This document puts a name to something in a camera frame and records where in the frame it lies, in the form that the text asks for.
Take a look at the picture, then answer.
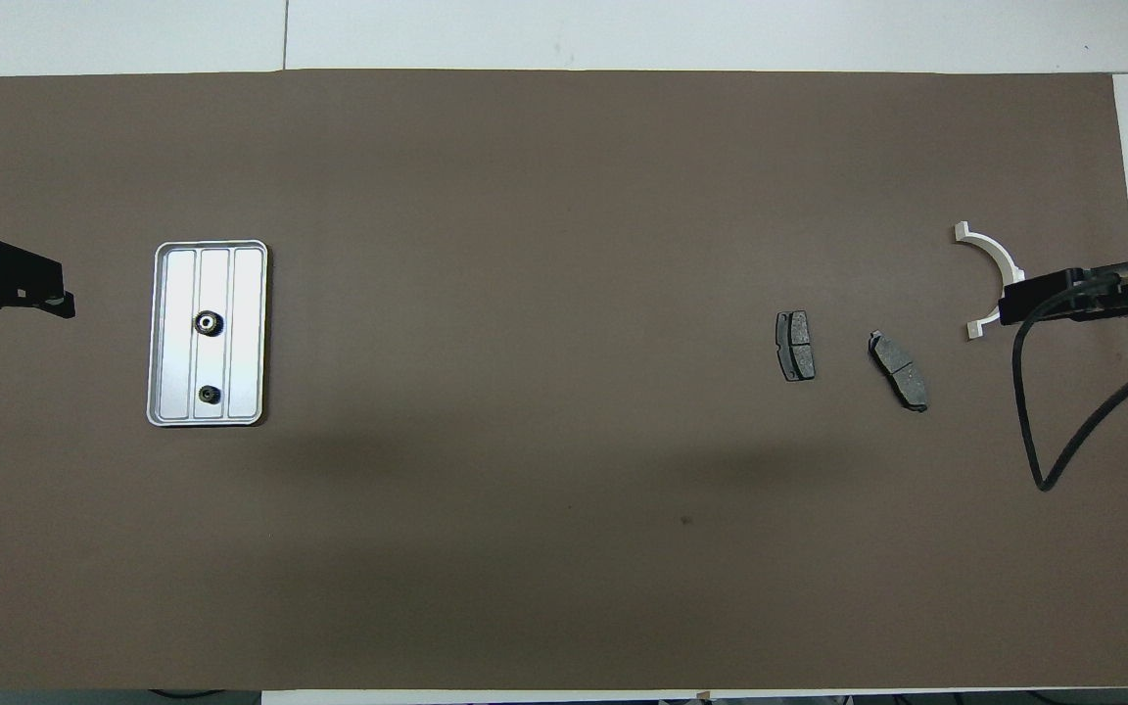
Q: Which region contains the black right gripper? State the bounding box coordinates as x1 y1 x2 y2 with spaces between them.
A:
1000 215 1128 334

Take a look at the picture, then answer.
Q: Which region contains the silver metal tray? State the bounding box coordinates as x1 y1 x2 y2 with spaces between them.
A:
146 240 269 428

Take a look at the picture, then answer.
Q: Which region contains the dark tapered brake pad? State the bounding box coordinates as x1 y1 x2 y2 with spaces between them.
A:
868 330 929 413

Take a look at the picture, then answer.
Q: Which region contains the dark rectangular brake pad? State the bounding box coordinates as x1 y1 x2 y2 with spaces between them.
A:
776 310 817 383

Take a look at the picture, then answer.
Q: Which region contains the brown table mat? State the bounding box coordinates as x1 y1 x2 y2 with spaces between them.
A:
0 69 1128 691

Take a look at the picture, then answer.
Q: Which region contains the white curved plastic bracket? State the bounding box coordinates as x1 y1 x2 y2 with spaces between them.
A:
953 221 1025 341

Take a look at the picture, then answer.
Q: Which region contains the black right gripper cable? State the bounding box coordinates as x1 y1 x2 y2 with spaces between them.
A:
1012 279 1128 493

